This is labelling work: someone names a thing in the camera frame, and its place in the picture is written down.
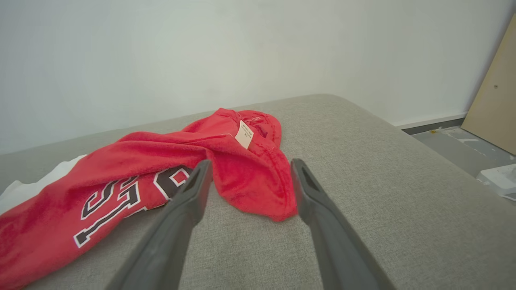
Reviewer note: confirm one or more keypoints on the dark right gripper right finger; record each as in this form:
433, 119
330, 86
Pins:
334, 241

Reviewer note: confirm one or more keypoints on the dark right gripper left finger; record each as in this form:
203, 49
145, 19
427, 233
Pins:
169, 237

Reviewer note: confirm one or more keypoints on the red jersey black lettering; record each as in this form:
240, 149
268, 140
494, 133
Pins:
133, 161

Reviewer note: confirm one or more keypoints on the grey fabric sofa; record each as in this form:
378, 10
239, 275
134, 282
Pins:
403, 201

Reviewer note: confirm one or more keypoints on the white flat floor object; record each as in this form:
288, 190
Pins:
500, 179

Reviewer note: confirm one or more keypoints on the light wooden board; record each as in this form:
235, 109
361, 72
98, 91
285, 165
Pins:
496, 100

